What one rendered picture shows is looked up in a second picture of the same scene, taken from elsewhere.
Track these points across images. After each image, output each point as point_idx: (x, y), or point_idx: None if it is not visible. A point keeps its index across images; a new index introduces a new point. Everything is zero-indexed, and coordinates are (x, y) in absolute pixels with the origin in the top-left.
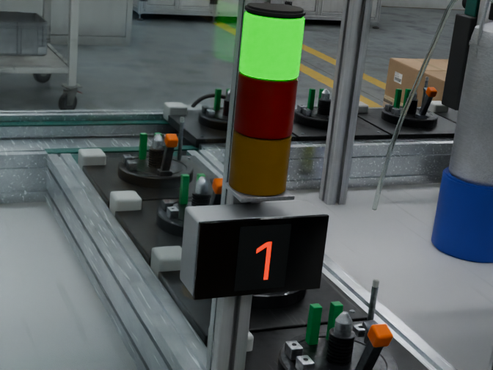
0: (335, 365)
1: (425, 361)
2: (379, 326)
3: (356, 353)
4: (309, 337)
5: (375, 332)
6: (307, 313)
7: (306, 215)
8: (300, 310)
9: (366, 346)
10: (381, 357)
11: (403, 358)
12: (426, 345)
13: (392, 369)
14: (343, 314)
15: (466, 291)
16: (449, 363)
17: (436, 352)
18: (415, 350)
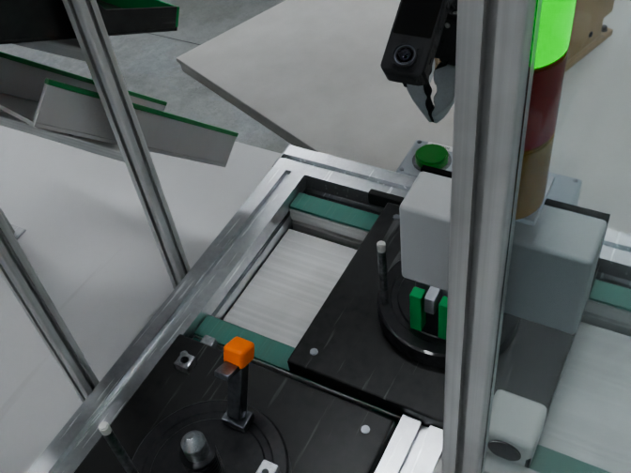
0: (224, 463)
1: (83, 443)
2: (237, 347)
3: (174, 465)
4: None
5: (249, 346)
6: None
7: (450, 175)
8: None
9: (242, 379)
10: (159, 440)
11: (111, 450)
12: (37, 465)
13: (180, 413)
14: (195, 434)
15: None
16: (69, 421)
17: (49, 446)
18: (61, 467)
